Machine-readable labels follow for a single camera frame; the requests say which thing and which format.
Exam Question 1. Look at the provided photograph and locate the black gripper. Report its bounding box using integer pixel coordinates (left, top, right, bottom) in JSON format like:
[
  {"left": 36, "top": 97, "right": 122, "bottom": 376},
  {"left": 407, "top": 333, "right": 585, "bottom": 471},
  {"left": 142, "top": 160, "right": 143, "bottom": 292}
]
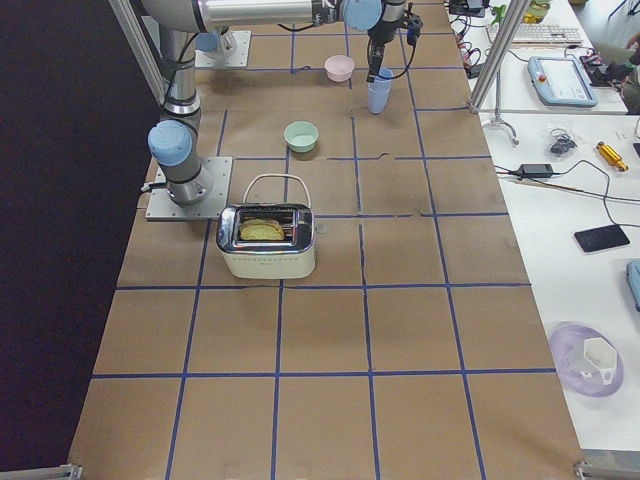
[{"left": 366, "top": 27, "right": 395, "bottom": 83}]

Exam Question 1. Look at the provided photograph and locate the blue cup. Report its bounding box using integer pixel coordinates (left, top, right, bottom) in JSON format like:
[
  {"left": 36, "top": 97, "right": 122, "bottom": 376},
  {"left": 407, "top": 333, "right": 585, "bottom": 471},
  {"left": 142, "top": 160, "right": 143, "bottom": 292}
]
[
  {"left": 368, "top": 67, "right": 393, "bottom": 101},
  {"left": 368, "top": 83, "right": 391, "bottom": 114}
]

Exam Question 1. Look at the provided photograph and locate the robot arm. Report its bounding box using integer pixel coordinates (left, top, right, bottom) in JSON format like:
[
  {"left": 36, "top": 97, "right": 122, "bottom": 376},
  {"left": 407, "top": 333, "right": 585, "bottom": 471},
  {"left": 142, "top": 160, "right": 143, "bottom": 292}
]
[
  {"left": 196, "top": 27, "right": 237, "bottom": 58},
  {"left": 130, "top": 0, "right": 423, "bottom": 217}
]

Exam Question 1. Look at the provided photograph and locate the pink bowl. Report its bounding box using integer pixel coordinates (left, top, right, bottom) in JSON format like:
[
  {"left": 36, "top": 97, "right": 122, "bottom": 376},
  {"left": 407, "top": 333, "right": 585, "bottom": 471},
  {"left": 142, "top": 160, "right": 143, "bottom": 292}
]
[{"left": 324, "top": 55, "right": 355, "bottom": 83}]

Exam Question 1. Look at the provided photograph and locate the mint green bowl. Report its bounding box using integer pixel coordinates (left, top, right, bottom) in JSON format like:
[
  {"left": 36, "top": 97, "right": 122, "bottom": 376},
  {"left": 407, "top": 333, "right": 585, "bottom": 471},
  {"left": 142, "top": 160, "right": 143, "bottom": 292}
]
[{"left": 284, "top": 121, "right": 319, "bottom": 153}]

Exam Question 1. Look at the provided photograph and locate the metal rod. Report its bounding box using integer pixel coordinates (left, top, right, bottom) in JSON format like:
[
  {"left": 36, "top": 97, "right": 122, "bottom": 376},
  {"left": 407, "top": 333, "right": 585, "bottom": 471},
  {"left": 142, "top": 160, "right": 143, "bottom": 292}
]
[{"left": 483, "top": 64, "right": 520, "bottom": 147}]

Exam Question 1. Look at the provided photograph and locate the white keyboard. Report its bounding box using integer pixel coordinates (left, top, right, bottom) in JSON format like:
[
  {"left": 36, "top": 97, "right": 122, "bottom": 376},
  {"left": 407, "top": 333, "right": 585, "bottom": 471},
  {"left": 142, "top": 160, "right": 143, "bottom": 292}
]
[{"left": 511, "top": 23, "right": 583, "bottom": 45}]

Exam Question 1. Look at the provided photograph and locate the black power adapter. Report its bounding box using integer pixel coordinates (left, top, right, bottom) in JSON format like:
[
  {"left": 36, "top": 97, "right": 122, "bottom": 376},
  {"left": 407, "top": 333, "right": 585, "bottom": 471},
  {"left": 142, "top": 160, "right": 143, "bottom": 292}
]
[{"left": 517, "top": 163, "right": 555, "bottom": 179}]

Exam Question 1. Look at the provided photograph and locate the teach pendant tablet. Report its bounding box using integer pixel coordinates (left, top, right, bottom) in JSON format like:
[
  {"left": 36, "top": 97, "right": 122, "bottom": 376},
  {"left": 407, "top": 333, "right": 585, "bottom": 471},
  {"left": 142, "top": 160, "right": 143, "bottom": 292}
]
[{"left": 527, "top": 56, "right": 598, "bottom": 108}]

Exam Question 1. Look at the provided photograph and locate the toast slice in toaster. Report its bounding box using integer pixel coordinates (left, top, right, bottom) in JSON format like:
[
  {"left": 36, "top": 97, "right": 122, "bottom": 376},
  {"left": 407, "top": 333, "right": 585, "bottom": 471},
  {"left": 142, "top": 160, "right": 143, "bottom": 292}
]
[{"left": 240, "top": 218, "right": 285, "bottom": 241}]

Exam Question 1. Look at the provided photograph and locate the grey white appliance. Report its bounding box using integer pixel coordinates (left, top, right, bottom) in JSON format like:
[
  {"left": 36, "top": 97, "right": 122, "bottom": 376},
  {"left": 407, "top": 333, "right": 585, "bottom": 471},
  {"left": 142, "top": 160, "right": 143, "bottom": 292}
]
[{"left": 216, "top": 203, "right": 316, "bottom": 280}]

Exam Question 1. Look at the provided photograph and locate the yellow cylinder tool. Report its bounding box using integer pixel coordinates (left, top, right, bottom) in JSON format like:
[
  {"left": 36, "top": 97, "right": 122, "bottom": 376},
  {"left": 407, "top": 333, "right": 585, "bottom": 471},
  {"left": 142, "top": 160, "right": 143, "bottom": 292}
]
[{"left": 596, "top": 141, "right": 629, "bottom": 172}]

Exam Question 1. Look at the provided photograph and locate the black smartphone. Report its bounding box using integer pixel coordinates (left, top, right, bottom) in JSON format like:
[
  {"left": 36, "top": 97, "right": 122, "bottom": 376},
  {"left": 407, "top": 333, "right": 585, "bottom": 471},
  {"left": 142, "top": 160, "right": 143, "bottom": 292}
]
[{"left": 573, "top": 224, "right": 630, "bottom": 253}]

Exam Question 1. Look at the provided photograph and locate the white hexagonal cup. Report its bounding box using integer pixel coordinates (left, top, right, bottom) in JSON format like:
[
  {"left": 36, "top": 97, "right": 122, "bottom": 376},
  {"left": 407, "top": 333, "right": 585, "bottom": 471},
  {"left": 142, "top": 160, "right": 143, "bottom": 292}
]
[{"left": 579, "top": 338, "right": 618, "bottom": 385}]

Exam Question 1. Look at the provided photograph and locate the purple plate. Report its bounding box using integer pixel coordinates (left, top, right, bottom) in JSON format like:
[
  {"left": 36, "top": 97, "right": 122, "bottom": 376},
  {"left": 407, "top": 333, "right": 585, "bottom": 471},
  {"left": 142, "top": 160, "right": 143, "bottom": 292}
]
[{"left": 549, "top": 323, "right": 624, "bottom": 397}]

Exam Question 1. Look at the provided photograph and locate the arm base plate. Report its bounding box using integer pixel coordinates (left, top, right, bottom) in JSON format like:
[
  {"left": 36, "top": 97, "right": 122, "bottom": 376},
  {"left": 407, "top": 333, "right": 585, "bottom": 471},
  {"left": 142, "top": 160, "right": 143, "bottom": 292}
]
[
  {"left": 195, "top": 30, "right": 252, "bottom": 70},
  {"left": 145, "top": 157, "right": 233, "bottom": 221}
]

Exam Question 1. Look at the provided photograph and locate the aluminium frame post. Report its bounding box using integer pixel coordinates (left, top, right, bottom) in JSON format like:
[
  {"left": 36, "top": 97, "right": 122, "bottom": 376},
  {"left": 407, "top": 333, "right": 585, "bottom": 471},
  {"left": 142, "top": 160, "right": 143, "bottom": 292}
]
[{"left": 469, "top": 0, "right": 529, "bottom": 113}]

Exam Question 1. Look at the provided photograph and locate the left frame post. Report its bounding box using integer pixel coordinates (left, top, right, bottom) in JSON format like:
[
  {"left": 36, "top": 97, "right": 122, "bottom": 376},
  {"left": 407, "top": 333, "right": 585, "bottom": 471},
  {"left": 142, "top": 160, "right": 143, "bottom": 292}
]
[{"left": 109, "top": 0, "right": 166, "bottom": 107}]

